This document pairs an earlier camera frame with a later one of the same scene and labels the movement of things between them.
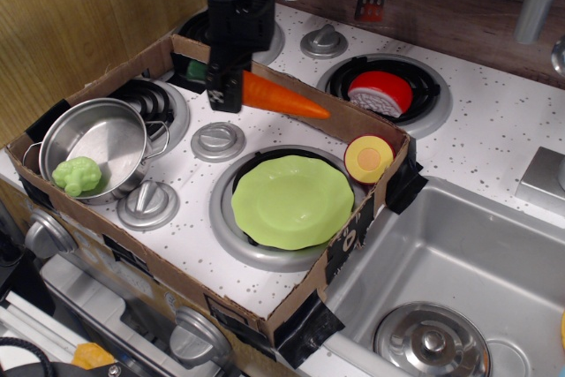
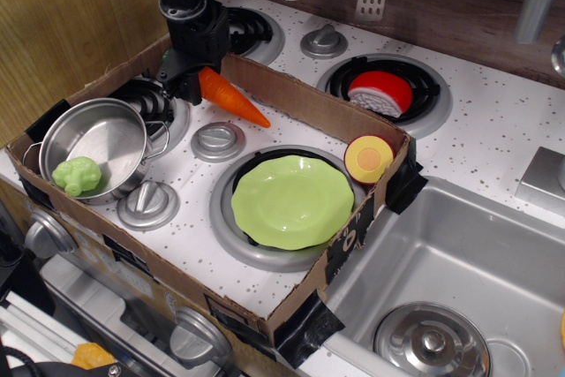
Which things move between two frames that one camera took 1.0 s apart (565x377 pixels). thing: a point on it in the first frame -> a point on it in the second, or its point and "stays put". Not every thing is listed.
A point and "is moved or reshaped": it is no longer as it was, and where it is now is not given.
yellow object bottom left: [91, 356] stays put
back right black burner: [431, 105] stays put
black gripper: [240, 24] -> [200, 38]
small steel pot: [111, 133] stays put
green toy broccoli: [77, 175] stays put
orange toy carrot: [259, 93] is moved or reshaped
